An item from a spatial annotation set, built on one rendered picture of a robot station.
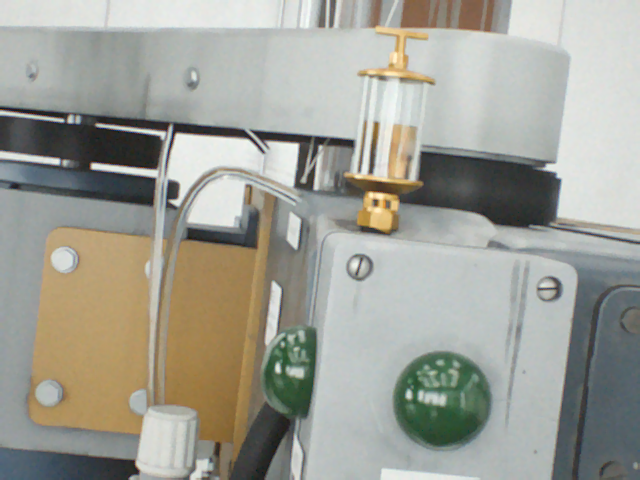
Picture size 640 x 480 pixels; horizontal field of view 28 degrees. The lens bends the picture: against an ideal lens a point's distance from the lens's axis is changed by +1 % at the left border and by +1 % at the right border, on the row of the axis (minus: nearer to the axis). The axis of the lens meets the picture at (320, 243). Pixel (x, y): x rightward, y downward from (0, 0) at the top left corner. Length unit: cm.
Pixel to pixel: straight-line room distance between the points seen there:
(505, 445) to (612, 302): 8
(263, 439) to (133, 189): 43
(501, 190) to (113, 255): 32
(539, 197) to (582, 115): 530
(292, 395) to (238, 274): 42
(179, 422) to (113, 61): 21
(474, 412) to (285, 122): 27
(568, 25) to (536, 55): 531
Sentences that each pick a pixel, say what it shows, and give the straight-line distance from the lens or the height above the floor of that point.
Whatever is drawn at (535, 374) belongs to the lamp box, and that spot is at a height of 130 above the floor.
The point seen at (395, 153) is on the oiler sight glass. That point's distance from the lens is 45.
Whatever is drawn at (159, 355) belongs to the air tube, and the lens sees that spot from 64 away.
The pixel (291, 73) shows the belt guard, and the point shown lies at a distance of 61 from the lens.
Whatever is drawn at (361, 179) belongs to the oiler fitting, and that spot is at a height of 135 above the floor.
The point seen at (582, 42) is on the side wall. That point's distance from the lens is 588.
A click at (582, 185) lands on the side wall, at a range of 586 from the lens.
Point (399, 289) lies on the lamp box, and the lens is 38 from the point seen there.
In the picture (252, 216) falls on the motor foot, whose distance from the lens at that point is 89.
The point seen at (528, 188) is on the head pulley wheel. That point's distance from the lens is 55.
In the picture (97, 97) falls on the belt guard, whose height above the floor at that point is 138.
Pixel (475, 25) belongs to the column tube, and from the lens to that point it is 94.
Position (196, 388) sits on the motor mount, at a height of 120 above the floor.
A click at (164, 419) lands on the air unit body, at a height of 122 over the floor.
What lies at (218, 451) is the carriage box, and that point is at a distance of 104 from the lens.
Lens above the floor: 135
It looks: 3 degrees down
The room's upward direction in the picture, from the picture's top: 7 degrees clockwise
